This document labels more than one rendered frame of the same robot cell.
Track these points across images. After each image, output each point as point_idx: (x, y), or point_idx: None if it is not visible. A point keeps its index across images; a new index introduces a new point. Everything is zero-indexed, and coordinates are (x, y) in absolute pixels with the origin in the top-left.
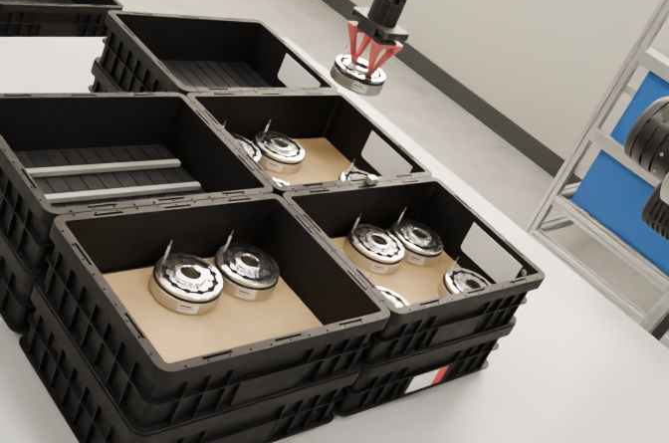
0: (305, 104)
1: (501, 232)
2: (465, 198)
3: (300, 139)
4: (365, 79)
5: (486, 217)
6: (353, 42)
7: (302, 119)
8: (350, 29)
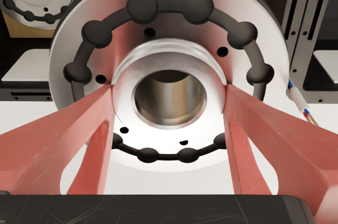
0: None
1: (104, 191)
2: (161, 193)
3: None
4: (55, 40)
5: (129, 193)
6: (256, 123)
7: None
8: (335, 150)
